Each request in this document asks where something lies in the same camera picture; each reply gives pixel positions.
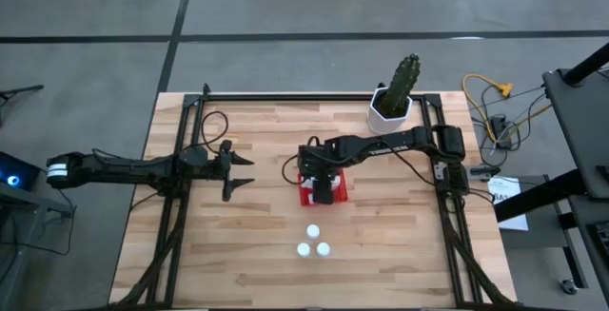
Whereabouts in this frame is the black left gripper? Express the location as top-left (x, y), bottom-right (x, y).
top-left (200, 139), bottom-right (256, 204)

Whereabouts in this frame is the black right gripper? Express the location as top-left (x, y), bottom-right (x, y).
top-left (298, 139), bottom-right (345, 206)

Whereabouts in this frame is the red plastic basket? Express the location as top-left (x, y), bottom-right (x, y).
top-left (296, 168), bottom-right (349, 208)

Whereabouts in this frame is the white hexagonal plant pot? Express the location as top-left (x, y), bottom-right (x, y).
top-left (366, 86), bottom-right (414, 136)

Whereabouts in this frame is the tall green cactus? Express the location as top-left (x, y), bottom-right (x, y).
top-left (382, 53), bottom-right (422, 119)

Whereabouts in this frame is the white paper sheet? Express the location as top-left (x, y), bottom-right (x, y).
top-left (486, 174), bottom-right (531, 233)

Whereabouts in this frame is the black power adapter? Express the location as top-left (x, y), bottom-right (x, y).
top-left (489, 114), bottom-right (515, 151)

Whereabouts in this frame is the grey metal stand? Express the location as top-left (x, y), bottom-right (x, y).
top-left (0, 186), bottom-right (77, 311)

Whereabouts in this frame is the computer with blue light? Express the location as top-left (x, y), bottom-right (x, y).
top-left (0, 150), bottom-right (42, 194)

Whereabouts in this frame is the black tripod leg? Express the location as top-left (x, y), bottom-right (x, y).
top-left (0, 84), bottom-right (46, 129)

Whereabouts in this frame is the caster wheel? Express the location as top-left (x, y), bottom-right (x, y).
top-left (559, 277), bottom-right (580, 297)

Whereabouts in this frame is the black desk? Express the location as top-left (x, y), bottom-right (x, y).
top-left (494, 66), bottom-right (609, 311)

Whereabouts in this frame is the black upright pole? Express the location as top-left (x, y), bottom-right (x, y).
top-left (562, 41), bottom-right (609, 87)

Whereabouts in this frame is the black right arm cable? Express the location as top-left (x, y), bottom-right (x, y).
top-left (281, 134), bottom-right (322, 186)

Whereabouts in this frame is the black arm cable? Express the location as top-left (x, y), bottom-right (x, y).
top-left (199, 109), bottom-right (230, 156)
top-left (281, 134), bottom-right (322, 186)

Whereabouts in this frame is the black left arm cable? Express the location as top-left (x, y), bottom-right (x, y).
top-left (199, 109), bottom-right (230, 156)

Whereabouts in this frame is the black aluminium table frame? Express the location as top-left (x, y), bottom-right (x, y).
top-left (110, 82), bottom-right (518, 310)

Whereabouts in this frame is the yellow cable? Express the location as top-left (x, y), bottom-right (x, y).
top-left (462, 73), bottom-right (555, 144)

